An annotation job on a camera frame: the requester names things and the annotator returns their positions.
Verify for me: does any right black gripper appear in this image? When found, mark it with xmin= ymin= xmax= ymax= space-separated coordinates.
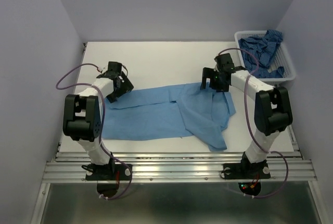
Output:
xmin=199 ymin=67 xmax=228 ymax=92

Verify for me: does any light blue long sleeve shirt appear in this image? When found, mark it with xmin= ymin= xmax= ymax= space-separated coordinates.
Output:
xmin=102 ymin=83 xmax=236 ymax=151

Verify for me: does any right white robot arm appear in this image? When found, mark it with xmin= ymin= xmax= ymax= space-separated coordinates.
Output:
xmin=200 ymin=53 xmax=293 ymax=180

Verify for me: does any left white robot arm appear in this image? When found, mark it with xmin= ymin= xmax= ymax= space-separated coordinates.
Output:
xmin=62 ymin=61 xmax=134 ymax=181

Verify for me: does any dark blue patterned shirt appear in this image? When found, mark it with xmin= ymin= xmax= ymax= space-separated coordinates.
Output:
xmin=238 ymin=30 xmax=285 ymax=79

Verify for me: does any white plastic basket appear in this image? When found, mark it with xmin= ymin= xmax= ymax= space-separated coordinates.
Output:
xmin=234 ymin=30 xmax=296 ymax=85

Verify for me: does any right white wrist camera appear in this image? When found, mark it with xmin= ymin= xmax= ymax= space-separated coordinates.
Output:
xmin=214 ymin=64 xmax=219 ymax=72

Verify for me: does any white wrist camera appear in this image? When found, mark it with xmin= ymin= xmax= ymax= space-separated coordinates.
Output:
xmin=214 ymin=64 xmax=219 ymax=72
xmin=97 ymin=66 xmax=108 ymax=74

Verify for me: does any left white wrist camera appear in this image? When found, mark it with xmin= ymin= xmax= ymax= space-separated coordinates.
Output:
xmin=97 ymin=66 xmax=108 ymax=74

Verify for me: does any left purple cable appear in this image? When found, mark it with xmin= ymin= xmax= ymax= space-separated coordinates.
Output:
xmin=56 ymin=63 xmax=134 ymax=201

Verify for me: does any purple cable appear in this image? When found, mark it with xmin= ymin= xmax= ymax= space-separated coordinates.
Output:
xmin=217 ymin=48 xmax=289 ymax=200
xmin=56 ymin=63 xmax=134 ymax=201

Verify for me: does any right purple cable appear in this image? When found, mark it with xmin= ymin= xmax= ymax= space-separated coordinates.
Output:
xmin=217 ymin=48 xmax=289 ymax=200

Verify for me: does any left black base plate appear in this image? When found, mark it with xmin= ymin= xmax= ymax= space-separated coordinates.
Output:
xmin=81 ymin=164 xmax=131 ymax=181

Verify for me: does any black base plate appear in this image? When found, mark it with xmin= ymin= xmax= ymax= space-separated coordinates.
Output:
xmin=223 ymin=162 xmax=271 ymax=180
xmin=81 ymin=164 xmax=131 ymax=181

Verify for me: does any aluminium mounting rail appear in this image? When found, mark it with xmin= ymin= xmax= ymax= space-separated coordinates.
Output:
xmin=42 ymin=152 xmax=317 ymax=183

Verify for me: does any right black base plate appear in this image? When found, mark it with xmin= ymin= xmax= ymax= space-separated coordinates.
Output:
xmin=223 ymin=162 xmax=271 ymax=180

